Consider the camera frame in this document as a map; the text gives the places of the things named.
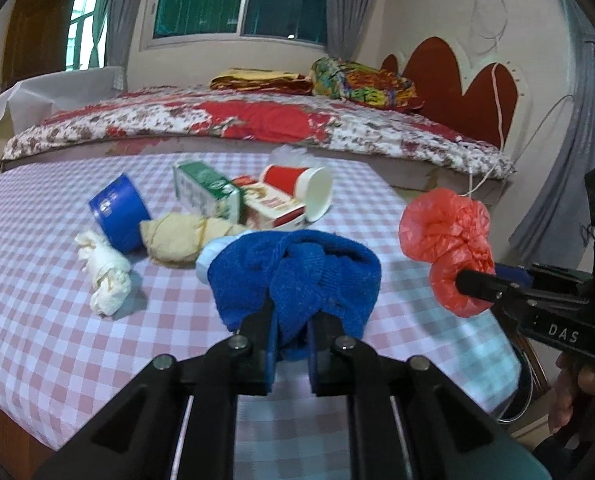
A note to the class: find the pink checkered tablecloth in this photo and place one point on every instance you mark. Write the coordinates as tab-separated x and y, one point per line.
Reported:
60	362

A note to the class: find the beige cloth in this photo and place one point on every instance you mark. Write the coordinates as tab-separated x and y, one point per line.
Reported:
177	239

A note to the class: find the green carton box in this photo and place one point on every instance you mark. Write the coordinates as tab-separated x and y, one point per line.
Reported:
203	190

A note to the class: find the grey window curtain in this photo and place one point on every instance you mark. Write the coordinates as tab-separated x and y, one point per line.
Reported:
350	7

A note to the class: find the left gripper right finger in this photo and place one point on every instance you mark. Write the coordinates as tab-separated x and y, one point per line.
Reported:
324	371

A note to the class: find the white covered furniture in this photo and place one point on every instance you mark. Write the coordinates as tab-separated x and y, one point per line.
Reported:
32	100

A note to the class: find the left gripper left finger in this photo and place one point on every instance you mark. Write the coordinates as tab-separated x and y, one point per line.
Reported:
258	367

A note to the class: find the red plastic bag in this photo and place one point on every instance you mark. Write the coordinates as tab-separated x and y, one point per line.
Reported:
449	232

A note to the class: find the colourful pillow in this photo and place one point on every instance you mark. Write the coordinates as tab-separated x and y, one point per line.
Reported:
363	85

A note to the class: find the floral red bed quilt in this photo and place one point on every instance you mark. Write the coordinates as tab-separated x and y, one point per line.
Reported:
268	117

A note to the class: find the blue knitted cloth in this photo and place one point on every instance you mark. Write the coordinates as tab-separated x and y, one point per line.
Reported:
302	273

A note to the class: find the white tissue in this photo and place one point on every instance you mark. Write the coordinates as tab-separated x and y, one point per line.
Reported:
108	270

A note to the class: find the green glass window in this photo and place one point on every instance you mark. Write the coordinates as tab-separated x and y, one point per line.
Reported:
171	22

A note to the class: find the clear plastic bag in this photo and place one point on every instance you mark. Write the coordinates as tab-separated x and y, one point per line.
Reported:
290	156

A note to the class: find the red paper cup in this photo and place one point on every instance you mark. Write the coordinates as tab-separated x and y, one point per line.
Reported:
311	186

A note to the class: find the blue plastic cup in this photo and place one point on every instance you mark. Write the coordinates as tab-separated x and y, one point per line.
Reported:
119	209

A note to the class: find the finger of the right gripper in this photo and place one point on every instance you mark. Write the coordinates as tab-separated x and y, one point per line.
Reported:
515	274
483	286

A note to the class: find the red heart headboard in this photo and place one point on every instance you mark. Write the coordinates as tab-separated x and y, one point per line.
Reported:
481	108

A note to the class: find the folded yellow red blanket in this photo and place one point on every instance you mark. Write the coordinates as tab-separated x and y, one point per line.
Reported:
254	80

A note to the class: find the red white carton box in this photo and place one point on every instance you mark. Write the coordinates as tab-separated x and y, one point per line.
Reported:
267	208

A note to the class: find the person's right hand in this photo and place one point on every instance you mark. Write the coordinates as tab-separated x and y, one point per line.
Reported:
573	379

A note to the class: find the brown wooden door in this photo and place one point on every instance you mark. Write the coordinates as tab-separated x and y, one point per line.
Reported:
36	40

